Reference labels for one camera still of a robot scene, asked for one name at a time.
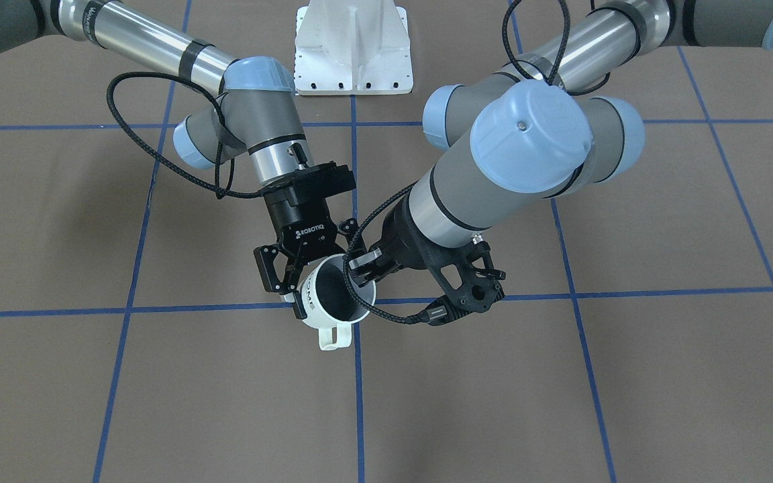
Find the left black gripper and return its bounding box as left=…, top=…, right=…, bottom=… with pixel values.
left=348, top=199, right=448, bottom=285

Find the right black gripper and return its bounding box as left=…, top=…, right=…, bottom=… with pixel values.
left=254, top=162, right=359, bottom=294

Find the white central pedestal column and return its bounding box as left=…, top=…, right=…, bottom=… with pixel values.
left=294, top=1, right=414, bottom=96

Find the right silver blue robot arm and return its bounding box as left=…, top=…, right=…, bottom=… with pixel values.
left=0, top=1, right=356, bottom=301

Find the white ceramic mug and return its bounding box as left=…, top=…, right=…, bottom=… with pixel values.
left=294, top=254, right=369, bottom=351

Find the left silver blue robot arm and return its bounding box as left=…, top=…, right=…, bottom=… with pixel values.
left=343, top=1, right=773, bottom=288

